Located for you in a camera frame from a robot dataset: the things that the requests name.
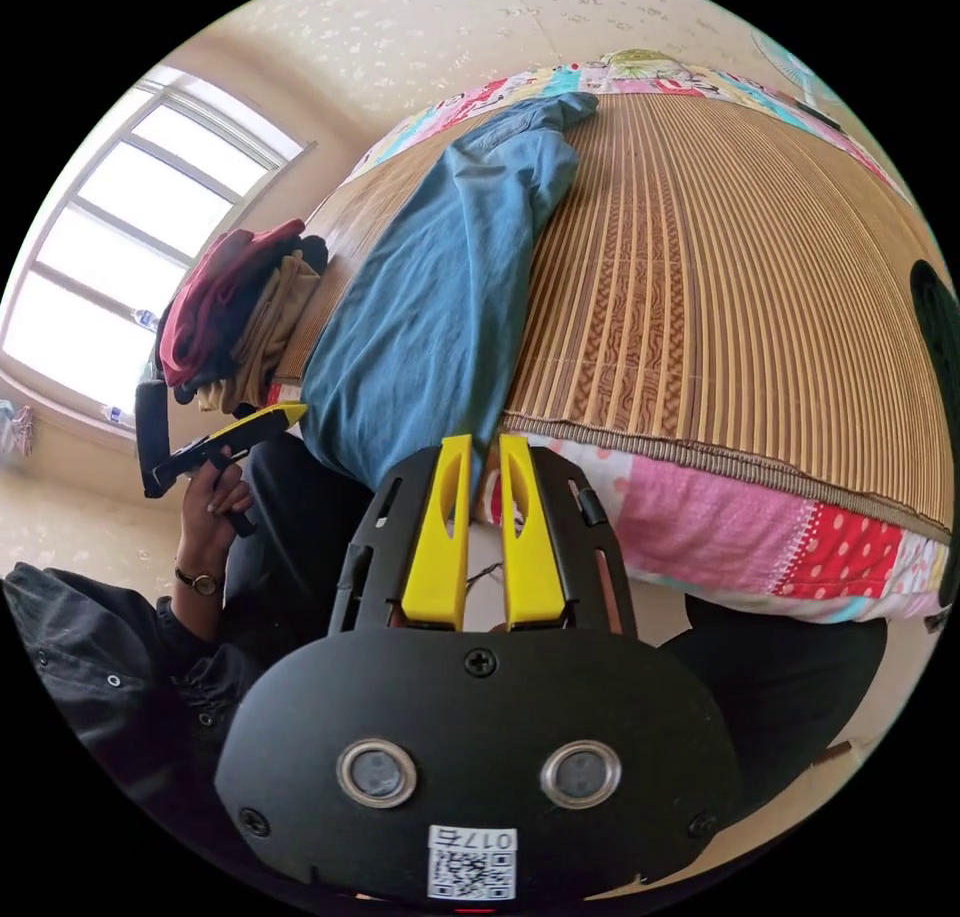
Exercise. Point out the person's left hand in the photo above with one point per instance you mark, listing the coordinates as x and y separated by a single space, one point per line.
211 516

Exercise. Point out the pile of clothes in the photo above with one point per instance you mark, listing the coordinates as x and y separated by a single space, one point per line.
225 309

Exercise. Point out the person's body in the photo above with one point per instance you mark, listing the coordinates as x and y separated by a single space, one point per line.
97 677

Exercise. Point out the bed with woven mat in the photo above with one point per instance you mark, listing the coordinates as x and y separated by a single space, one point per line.
712 294

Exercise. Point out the fan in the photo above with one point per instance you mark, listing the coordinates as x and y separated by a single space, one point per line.
796 69

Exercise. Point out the window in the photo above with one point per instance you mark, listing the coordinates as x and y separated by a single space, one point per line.
150 219

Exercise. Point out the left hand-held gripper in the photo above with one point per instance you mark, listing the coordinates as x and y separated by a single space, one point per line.
196 461

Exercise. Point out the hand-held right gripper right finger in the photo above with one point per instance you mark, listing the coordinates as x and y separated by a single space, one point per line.
534 572

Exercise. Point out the blue jeans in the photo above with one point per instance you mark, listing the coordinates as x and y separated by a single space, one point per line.
420 317

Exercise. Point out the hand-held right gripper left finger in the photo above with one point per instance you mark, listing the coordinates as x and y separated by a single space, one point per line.
436 557

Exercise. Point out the person's left forearm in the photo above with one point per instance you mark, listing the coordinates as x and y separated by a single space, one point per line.
196 598

